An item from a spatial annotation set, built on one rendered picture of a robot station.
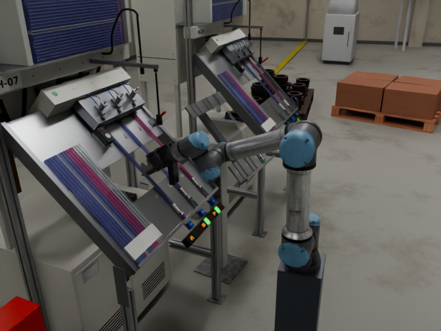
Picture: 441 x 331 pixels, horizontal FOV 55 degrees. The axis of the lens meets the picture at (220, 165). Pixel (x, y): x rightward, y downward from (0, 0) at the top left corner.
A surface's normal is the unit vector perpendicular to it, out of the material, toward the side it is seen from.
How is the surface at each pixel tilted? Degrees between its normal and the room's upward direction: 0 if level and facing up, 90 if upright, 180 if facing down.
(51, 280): 90
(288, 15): 90
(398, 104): 90
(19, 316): 0
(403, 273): 0
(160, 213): 43
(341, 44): 90
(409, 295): 0
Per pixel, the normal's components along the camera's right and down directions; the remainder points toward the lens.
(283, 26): -0.32, 0.40
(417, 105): -0.54, 0.36
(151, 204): 0.61, -0.55
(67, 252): -0.01, -0.91
